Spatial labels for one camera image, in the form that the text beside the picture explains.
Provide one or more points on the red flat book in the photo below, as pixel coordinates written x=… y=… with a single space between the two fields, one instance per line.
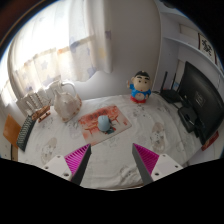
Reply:
x=210 y=140

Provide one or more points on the white wall shelf unit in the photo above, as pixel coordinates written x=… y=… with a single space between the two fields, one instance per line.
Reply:
x=186 y=40

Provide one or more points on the white printed tablecloth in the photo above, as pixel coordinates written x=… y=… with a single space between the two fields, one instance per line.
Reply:
x=156 y=133

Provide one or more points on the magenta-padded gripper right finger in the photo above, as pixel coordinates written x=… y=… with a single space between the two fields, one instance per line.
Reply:
x=146 y=160

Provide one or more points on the black computer monitor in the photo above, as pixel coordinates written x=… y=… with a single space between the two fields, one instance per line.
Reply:
x=203 y=100

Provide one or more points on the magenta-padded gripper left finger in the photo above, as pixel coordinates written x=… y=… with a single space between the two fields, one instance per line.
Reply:
x=77 y=159

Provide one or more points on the white ceramic teapot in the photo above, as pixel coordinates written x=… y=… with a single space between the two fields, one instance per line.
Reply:
x=66 y=104

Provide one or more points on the wooden model sailing ship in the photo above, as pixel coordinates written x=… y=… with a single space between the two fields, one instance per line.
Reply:
x=36 y=106

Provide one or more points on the black router with antennas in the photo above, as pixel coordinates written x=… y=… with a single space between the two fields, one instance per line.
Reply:
x=170 y=95

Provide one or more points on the sheer star print curtain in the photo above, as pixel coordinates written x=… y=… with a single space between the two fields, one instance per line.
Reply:
x=60 y=43

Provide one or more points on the black desktop device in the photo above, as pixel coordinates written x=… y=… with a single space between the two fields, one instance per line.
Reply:
x=187 y=118

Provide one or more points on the orange cartoon print mouse pad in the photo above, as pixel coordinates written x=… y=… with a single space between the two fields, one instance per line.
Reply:
x=90 y=130

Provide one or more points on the light blue computer mouse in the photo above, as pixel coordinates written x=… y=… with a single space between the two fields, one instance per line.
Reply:
x=103 y=123

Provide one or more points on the orange wooden chair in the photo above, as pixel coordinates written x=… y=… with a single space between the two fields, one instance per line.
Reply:
x=10 y=131

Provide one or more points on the dark keyboard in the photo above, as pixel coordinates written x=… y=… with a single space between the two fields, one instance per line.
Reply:
x=25 y=133

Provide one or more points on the cartoon boy figurine clock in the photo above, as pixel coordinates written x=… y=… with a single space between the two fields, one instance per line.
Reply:
x=140 y=88

